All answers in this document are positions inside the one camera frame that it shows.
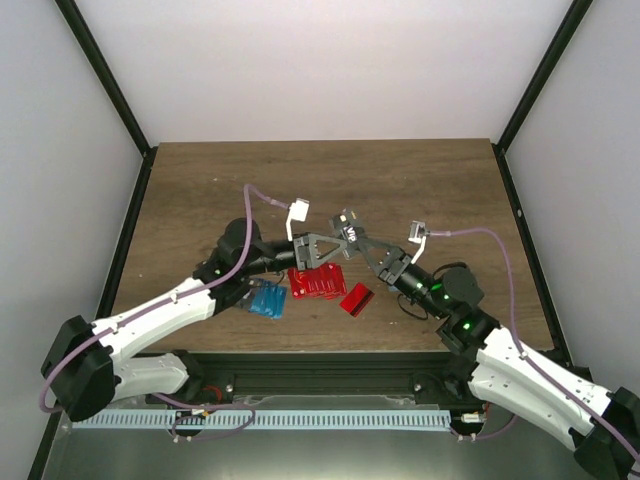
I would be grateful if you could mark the red credit card pile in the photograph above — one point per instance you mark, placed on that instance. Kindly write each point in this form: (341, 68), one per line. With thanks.
(326, 281)

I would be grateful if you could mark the grey metal base plate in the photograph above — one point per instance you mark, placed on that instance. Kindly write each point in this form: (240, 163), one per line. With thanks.
(504, 450)

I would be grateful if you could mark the black left frame post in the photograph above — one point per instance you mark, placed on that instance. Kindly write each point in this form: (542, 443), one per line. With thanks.
(91, 49)

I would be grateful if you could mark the blue credit card pile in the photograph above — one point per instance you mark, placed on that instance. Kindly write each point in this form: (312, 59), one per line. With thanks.
(268, 299)

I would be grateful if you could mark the light blue slotted cable duct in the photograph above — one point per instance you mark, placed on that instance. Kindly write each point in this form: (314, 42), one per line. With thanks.
(401, 420)

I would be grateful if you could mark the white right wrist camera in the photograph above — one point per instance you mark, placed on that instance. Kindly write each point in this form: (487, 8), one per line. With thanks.
(418, 234)

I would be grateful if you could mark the black VIP credit card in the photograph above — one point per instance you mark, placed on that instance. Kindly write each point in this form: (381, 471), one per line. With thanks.
(348, 227)

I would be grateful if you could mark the single red credit card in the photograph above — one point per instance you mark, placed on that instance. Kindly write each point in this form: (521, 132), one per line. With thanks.
(356, 299)

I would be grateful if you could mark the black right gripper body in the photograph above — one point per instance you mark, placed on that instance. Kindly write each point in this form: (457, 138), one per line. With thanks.
(403, 262)

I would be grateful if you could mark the black front frame rail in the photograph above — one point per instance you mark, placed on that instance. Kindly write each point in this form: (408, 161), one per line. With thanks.
(426, 377)

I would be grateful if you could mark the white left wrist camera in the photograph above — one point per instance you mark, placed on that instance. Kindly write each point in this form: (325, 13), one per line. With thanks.
(297, 212)

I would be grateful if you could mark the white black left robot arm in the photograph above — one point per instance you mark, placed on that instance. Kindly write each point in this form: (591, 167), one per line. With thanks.
(92, 364)

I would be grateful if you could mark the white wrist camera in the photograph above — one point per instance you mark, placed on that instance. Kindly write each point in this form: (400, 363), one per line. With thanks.
(297, 212)
(418, 234)

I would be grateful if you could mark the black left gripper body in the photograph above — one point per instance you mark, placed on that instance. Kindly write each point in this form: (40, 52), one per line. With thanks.
(302, 253)

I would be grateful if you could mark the black credit card pile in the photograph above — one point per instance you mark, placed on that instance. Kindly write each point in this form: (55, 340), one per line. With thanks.
(246, 300)

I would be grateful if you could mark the black frame post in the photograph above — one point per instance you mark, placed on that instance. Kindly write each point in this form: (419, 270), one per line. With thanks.
(91, 49)
(560, 41)

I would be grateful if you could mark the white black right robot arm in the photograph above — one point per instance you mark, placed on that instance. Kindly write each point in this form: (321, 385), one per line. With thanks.
(599, 426)

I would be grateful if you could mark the black right frame post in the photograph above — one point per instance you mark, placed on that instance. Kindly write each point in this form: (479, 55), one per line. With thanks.
(560, 41)

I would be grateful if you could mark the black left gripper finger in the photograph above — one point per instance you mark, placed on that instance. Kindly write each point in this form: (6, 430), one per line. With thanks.
(324, 250)
(325, 235)

